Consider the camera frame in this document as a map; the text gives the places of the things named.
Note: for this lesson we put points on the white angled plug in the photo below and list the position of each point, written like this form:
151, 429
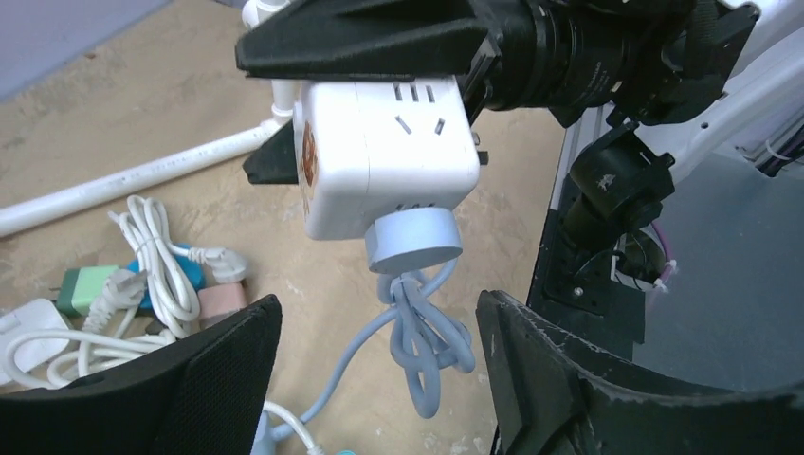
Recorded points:
226, 265

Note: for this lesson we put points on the pink plug adapter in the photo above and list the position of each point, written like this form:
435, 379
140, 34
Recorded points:
220, 301

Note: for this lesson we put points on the light blue round plug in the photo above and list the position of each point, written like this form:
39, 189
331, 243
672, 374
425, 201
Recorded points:
412, 239

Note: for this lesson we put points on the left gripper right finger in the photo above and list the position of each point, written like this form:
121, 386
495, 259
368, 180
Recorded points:
556, 393

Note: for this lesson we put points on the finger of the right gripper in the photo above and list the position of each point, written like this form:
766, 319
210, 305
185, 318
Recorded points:
274, 162

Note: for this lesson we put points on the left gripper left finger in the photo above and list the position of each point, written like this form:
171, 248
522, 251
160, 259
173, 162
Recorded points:
200, 395

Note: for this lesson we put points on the white PVC pipe frame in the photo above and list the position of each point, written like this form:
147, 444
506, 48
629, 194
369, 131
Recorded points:
162, 101

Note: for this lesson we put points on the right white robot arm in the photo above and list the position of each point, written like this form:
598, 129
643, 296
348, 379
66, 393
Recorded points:
655, 62

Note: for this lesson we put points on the white cube socket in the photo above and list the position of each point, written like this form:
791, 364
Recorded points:
367, 149

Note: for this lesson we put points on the green plug adapter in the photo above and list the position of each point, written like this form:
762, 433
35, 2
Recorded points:
79, 287

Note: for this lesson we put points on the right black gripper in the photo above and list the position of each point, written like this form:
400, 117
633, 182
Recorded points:
489, 45

